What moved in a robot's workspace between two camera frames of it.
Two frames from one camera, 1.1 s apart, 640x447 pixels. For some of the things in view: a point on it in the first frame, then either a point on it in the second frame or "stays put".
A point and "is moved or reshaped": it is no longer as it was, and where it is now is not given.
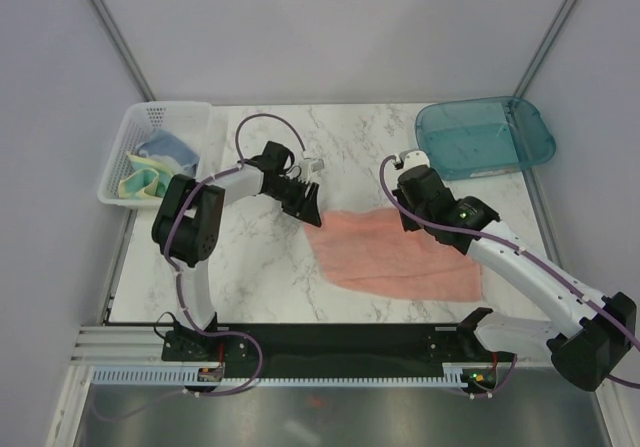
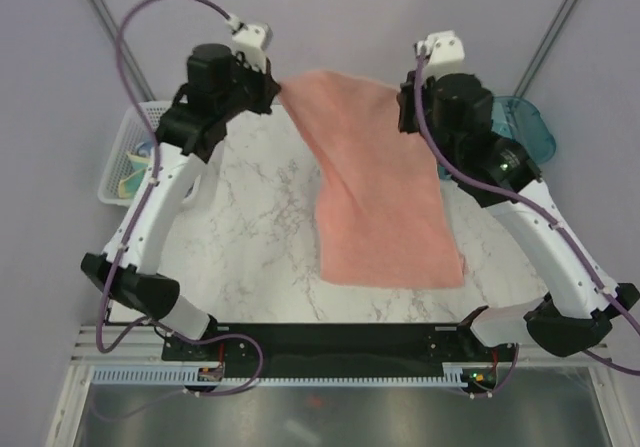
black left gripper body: (290, 195) to (252, 90)
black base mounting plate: (333, 345) stays put
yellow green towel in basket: (149, 179) stays put
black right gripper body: (405, 205) to (407, 116)
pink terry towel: (372, 252) is moved or reshaped
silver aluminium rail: (118, 346) stays put
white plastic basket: (190, 121) stays put
